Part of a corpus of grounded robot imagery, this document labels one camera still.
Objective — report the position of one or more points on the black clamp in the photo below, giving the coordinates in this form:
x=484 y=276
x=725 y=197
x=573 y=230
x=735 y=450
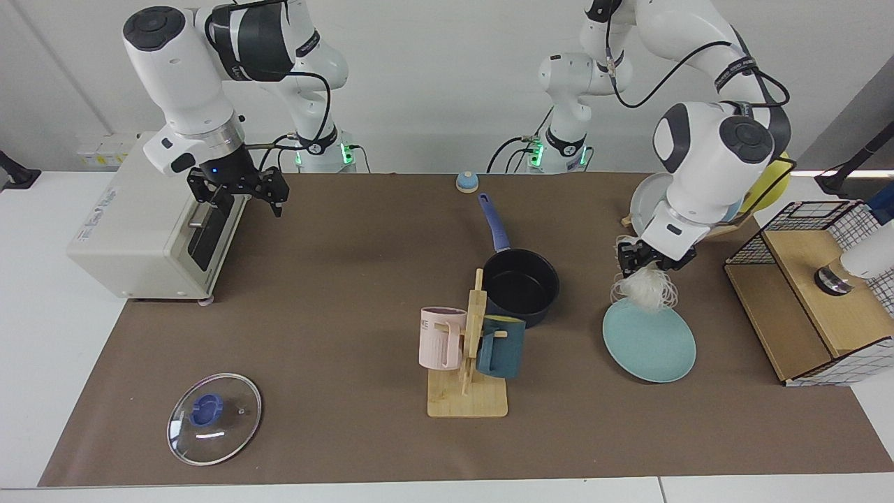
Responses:
x=17 y=175

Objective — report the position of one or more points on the glass lid with blue knob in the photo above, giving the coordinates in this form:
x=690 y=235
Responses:
x=223 y=433

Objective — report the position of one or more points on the small blue round bell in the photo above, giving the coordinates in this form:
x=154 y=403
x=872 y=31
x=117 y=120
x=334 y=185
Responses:
x=466 y=183

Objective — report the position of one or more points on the dark teal cup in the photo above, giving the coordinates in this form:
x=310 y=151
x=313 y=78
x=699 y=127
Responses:
x=504 y=353

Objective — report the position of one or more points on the pink cup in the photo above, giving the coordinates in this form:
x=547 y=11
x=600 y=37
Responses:
x=440 y=342

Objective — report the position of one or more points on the white vermicelli bundle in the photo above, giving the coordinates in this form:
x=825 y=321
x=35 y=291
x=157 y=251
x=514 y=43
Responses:
x=646 y=292

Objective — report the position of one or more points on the yellow plate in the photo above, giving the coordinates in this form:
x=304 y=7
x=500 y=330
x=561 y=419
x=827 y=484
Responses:
x=768 y=185

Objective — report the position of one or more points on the teal plate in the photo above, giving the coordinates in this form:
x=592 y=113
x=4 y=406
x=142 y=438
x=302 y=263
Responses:
x=649 y=346

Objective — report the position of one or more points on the blue object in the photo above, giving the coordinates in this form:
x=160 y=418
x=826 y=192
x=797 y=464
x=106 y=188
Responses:
x=883 y=206

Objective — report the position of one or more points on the white wall socket strip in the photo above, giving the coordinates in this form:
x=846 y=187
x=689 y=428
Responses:
x=105 y=150

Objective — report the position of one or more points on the pale toaster oven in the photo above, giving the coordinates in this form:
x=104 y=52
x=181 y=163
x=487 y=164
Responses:
x=133 y=223

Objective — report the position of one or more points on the wooden cup stand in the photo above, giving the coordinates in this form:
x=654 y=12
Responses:
x=468 y=402

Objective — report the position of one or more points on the light blue plate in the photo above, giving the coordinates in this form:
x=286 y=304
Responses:
x=733 y=209

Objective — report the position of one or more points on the wooden plate rack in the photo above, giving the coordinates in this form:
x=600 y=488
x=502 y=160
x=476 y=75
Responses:
x=730 y=229

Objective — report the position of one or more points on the brown table cloth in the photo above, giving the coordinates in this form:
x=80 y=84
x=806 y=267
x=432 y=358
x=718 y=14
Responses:
x=314 y=335

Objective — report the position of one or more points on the grey plate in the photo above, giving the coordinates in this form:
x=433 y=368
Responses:
x=646 y=199

